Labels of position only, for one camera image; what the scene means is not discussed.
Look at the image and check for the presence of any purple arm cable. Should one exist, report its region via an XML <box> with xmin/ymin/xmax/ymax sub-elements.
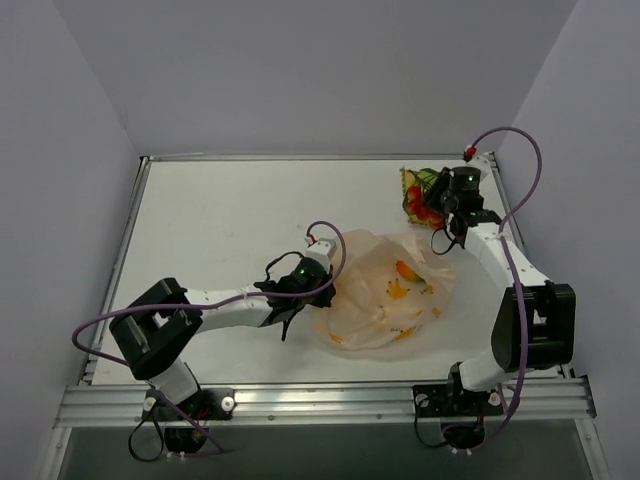
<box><xmin>71</xmin><ymin>219</ymin><xmax>349</xmax><ymax>454</ymax></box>
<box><xmin>442</xmin><ymin>126</ymin><xmax>544</xmax><ymax>446</ymax></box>

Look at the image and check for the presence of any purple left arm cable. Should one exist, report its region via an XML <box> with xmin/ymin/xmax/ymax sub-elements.
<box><xmin>71</xmin><ymin>219</ymin><xmax>349</xmax><ymax>454</ymax></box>

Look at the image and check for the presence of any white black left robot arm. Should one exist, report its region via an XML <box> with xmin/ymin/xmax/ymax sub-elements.
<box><xmin>109</xmin><ymin>251</ymin><xmax>335</xmax><ymax>419</ymax></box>

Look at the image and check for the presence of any orange green fake mango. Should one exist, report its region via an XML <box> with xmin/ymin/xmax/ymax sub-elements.
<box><xmin>395</xmin><ymin>260</ymin><xmax>425</xmax><ymax>283</ymax></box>

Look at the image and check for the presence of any aluminium front frame rail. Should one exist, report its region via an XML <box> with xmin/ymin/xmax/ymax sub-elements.
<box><xmin>54</xmin><ymin>378</ymin><xmax>596</xmax><ymax>428</ymax></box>

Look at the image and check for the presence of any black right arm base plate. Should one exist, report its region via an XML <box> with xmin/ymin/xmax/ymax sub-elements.
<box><xmin>412</xmin><ymin>383</ymin><xmax>504</xmax><ymax>418</ymax></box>

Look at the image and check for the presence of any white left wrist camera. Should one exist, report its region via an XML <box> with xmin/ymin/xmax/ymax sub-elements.
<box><xmin>305</xmin><ymin>238</ymin><xmax>337</xmax><ymax>265</ymax></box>

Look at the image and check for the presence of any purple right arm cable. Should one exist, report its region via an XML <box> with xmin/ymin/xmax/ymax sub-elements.
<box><xmin>442</xmin><ymin>126</ymin><xmax>544</xmax><ymax>446</ymax></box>

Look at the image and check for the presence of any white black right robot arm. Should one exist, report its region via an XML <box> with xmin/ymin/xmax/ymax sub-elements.
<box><xmin>424</xmin><ymin>166</ymin><xmax>576</xmax><ymax>416</ymax></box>

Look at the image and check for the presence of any red fake cherry tomatoes bunch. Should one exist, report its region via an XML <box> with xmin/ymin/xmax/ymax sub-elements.
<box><xmin>399</xmin><ymin>168</ymin><xmax>446</xmax><ymax>230</ymax></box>

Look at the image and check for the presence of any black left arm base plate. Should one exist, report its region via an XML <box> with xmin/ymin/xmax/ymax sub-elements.
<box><xmin>143</xmin><ymin>387</ymin><xmax>236</xmax><ymax>422</ymax></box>

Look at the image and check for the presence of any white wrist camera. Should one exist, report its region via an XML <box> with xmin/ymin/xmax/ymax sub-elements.
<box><xmin>462</xmin><ymin>145</ymin><xmax>491</xmax><ymax>175</ymax></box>
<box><xmin>305</xmin><ymin>238</ymin><xmax>337</xmax><ymax>265</ymax></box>

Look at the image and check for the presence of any yellow woven bamboo mat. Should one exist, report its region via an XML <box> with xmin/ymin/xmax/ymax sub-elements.
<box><xmin>398</xmin><ymin>167</ymin><xmax>436</xmax><ymax>229</ymax></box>

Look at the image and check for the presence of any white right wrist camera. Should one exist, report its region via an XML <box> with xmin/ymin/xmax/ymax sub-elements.
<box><xmin>462</xmin><ymin>145</ymin><xmax>491</xmax><ymax>175</ymax></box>

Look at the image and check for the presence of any translucent printed plastic bag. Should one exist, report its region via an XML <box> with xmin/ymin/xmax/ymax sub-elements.
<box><xmin>312</xmin><ymin>230</ymin><xmax>457</xmax><ymax>351</ymax></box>

